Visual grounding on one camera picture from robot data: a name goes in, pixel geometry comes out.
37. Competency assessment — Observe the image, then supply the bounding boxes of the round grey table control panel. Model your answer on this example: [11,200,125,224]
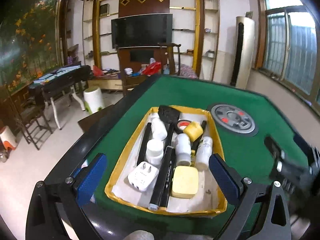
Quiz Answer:
[207,103,259,137]

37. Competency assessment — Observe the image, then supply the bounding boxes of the white power adapter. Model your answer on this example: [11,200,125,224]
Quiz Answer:
[127,161,160,192]

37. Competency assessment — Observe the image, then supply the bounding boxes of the window with metal grille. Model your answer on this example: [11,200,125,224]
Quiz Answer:
[255,0,320,110]

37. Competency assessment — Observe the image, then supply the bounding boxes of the large white ribbed-cap bottle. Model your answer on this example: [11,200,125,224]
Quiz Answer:
[146,139,164,167]

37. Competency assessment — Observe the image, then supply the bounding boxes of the white bin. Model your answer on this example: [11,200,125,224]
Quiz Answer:
[83,86,104,115]

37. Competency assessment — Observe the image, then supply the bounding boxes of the black flat-screen television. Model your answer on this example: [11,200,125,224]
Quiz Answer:
[111,13,173,49]

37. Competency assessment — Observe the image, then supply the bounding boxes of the black marker with purple cap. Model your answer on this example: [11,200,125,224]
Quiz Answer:
[136,123,152,167]

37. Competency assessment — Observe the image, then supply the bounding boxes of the white bottle with green label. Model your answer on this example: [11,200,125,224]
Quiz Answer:
[195,136,213,170]

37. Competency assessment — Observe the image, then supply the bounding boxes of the black marker with grey end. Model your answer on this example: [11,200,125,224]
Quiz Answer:
[149,152,167,211]

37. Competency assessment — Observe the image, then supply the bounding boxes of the flower garden wall mural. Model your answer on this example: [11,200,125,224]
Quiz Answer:
[0,0,63,93]

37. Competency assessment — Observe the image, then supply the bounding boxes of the black folding table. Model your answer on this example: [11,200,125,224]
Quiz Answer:
[28,64,92,130]

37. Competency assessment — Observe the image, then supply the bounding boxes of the wooden wall shelf unit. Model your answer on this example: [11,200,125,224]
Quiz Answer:
[82,0,222,98]

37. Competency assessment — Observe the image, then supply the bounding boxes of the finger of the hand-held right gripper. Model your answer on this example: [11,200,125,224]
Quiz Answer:
[264,135,287,167]
[292,132,320,173]

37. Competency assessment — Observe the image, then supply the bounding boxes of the pale yellow case with keyring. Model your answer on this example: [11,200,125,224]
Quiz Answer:
[171,166,199,197]

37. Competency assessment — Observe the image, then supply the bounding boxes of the black tape roll red core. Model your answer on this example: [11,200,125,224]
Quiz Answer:
[174,119,193,135]

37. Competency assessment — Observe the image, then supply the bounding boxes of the plain white pill bottle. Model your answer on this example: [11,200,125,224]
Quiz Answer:
[151,117,168,140]

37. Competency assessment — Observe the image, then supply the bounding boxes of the standing air conditioner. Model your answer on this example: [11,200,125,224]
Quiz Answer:
[230,16,256,90]

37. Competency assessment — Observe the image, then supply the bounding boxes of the yellow-rimmed cardboard tray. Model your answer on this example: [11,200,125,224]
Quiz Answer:
[104,104,228,217]

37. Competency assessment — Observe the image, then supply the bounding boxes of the dark wooden armchair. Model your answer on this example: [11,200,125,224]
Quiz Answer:
[10,94,53,150]

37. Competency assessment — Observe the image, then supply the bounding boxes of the white bottle with red label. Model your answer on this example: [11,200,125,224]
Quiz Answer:
[175,133,192,167]

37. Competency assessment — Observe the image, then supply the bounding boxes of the white and orange stool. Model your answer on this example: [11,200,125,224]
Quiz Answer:
[0,126,18,153]

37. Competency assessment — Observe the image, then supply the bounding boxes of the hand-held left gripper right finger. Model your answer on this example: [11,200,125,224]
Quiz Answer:
[209,153,292,240]

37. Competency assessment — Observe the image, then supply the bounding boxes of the yellow round jar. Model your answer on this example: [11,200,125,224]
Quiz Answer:
[183,121,203,142]

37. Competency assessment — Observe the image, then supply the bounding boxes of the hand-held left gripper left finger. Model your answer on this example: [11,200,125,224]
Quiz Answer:
[25,153,108,240]

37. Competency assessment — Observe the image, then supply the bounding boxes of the floral patterned cloth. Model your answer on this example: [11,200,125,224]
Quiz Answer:
[174,63,198,79]

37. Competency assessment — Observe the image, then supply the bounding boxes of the dark wooden high-back chair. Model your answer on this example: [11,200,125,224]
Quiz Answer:
[157,42,182,77]

